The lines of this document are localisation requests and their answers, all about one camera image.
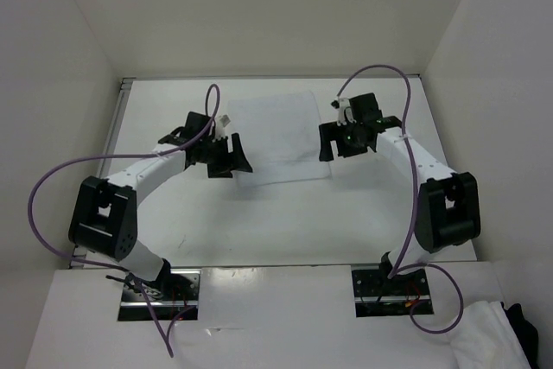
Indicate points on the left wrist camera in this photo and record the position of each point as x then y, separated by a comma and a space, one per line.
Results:
219, 127

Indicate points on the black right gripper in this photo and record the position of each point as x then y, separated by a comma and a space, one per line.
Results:
331, 131

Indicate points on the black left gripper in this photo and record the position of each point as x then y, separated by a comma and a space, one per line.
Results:
235, 160

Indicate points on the white skirt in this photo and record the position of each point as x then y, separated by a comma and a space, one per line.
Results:
280, 138

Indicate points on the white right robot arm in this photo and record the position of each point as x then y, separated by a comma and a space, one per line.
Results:
445, 204

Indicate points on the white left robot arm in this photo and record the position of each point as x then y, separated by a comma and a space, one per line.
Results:
105, 215

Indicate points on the white cloth pile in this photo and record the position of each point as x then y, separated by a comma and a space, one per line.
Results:
484, 338

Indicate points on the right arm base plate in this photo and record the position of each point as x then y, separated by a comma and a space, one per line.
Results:
377, 296

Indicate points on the black cloth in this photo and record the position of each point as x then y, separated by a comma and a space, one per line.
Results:
525, 332

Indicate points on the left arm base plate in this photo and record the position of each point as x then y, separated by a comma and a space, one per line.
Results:
182, 303

